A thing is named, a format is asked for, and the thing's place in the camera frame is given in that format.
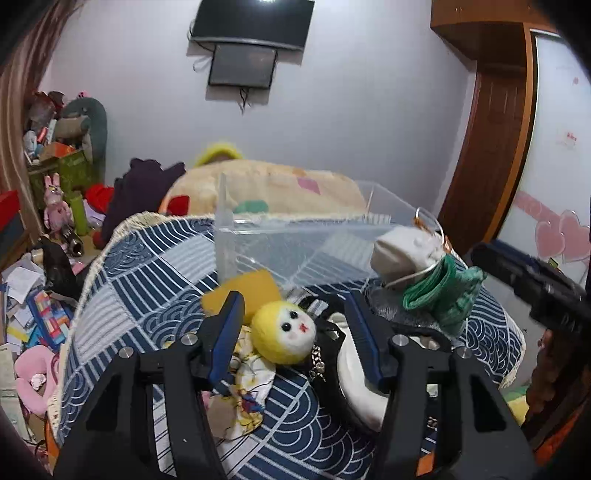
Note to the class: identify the green knitted item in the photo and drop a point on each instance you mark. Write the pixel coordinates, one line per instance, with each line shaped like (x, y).
(448, 294)

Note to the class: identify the green cylinder bottle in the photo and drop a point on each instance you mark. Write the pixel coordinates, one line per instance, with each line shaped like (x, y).
(76, 203)

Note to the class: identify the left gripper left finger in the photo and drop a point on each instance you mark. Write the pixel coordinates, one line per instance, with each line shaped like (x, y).
(114, 434)

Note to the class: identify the clear plastic storage box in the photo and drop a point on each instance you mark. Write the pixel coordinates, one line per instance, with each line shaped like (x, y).
(312, 249)

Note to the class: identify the small wall monitor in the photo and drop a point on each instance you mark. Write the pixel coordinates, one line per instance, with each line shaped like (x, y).
(242, 66)

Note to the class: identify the green grey plush toy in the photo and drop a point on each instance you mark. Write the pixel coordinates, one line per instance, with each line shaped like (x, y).
(83, 123)

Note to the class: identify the silver glitter item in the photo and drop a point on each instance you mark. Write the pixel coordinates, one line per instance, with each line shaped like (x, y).
(389, 305)

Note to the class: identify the beige patterned blanket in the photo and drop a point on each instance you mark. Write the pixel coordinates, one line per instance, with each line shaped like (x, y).
(256, 186)

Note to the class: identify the yellow felt doll head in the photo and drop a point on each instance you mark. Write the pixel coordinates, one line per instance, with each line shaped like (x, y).
(283, 333)

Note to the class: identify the black wall television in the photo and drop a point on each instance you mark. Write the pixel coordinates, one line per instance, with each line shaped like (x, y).
(277, 24)

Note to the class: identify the pink rabbit figure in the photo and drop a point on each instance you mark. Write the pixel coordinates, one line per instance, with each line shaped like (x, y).
(57, 212)

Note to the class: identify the green cardboard box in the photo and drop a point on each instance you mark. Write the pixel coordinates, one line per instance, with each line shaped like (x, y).
(75, 170)

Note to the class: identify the white drawstring pouch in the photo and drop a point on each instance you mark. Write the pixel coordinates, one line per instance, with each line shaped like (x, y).
(404, 251)

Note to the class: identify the yellow sponge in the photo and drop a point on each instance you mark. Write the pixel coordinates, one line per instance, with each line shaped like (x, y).
(257, 289)

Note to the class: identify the dark purple garment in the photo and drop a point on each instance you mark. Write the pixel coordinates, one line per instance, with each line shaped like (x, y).
(140, 189)

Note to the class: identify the blue white patterned blanket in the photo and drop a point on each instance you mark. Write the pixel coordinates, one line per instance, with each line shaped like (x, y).
(145, 292)

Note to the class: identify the person's right hand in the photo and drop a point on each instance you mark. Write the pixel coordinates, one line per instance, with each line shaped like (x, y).
(559, 388)

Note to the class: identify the floral fabric scrunchie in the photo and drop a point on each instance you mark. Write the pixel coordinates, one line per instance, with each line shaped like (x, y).
(238, 409)

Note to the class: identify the colourful book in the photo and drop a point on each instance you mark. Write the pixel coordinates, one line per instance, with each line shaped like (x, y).
(51, 317)

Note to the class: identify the pink plush toy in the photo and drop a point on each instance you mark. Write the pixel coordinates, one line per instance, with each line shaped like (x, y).
(36, 378)

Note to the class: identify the black plastic bag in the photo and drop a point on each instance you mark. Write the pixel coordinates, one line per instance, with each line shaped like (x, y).
(59, 276)

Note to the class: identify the yellow fuzzy headband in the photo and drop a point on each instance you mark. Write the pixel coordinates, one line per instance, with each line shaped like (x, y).
(217, 152)

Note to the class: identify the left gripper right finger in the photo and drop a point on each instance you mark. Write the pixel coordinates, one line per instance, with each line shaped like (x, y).
(477, 435)

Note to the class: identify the black cylindrical lens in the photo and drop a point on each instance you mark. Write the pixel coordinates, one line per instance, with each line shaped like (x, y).
(73, 243)

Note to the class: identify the red plush item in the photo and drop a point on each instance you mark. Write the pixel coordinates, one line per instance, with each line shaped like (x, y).
(98, 197)

